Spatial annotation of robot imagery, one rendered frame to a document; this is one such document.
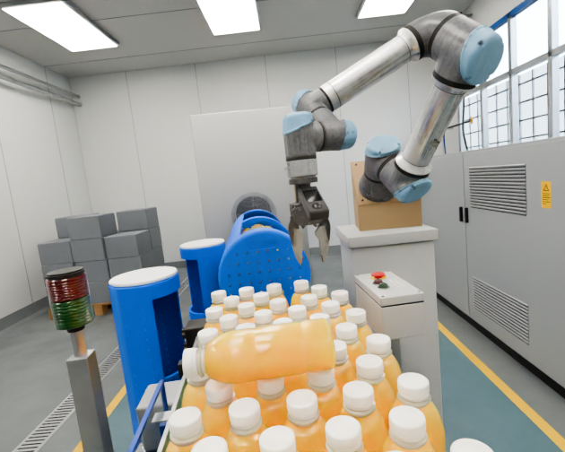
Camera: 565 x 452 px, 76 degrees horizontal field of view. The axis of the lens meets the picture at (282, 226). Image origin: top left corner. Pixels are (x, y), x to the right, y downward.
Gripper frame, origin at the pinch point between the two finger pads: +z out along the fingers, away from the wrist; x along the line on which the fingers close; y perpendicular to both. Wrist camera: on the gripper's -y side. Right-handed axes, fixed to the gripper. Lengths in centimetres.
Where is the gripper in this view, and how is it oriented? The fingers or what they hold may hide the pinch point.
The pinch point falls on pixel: (312, 258)
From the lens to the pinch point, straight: 89.9
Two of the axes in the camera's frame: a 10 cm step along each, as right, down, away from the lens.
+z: 1.1, 9.8, 1.4
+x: -9.9, 1.2, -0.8
